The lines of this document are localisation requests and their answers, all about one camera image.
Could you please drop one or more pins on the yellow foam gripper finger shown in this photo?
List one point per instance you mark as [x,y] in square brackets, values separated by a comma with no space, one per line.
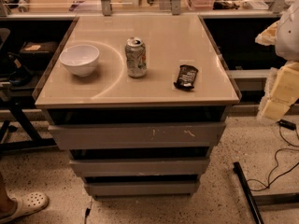
[281,91]

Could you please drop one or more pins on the grey drawer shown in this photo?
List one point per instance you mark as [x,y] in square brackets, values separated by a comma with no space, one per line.
[143,188]
[140,167]
[138,135]

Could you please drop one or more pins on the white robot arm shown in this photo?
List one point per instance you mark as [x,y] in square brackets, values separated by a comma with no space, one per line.
[284,35]

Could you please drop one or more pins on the grey top drawer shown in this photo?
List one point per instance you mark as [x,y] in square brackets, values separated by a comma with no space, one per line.
[138,135]

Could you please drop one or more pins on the grey drawer cabinet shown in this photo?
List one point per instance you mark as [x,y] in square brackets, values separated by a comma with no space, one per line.
[109,96]

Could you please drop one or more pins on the grey bottom drawer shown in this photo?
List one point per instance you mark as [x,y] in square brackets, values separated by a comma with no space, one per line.
[143,188]

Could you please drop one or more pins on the black power adapter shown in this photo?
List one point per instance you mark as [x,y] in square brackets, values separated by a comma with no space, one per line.
[287,124]

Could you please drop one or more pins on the black snack bar wrapper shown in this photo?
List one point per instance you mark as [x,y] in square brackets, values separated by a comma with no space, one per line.
[186,77]

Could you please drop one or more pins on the crushed soda can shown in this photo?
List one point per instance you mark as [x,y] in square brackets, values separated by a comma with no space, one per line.
[135,51]

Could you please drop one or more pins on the white ceramic bowl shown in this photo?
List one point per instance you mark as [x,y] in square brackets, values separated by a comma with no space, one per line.
[80,60]

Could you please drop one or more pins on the black stand left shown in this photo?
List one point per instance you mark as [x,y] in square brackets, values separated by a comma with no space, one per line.
[14,101]

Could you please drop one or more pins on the black box on shelf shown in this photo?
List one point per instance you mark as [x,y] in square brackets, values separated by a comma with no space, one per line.
[38,50]

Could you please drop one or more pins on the white clog shoe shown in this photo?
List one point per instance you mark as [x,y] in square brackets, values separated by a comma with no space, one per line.
[12,208]

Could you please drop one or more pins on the black metal floor frame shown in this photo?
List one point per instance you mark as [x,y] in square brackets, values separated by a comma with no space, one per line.
[254,202]

